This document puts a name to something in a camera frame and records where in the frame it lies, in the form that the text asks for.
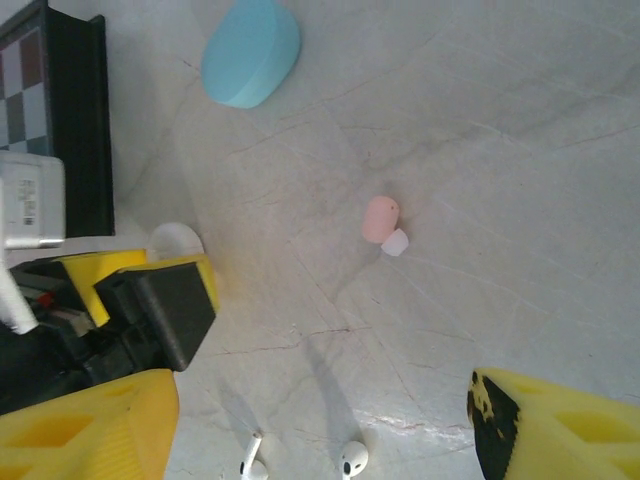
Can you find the white earbud charging case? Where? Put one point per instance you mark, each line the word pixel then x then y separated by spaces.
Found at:
pixel 175 240

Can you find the pink earbud white tip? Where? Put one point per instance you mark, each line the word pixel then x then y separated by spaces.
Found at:
pixel 378 217

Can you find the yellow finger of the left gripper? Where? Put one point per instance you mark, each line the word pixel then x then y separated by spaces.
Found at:
pixel 165 310
pixel 100 265

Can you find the white stemmed earbud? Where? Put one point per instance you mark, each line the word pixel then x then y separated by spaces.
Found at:
pixel 252 457
pixel 354 457

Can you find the blue earbud charging case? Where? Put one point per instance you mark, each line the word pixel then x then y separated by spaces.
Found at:
pixel 247 55

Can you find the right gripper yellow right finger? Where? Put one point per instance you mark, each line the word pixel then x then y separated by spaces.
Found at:
pixel 560 435

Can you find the black grey chessboard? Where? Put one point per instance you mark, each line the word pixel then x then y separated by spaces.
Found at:
pixel 75 125

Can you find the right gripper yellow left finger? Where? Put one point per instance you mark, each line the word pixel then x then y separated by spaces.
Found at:
pixel 90 430

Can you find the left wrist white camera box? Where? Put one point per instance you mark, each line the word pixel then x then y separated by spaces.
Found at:
pixel 30 200

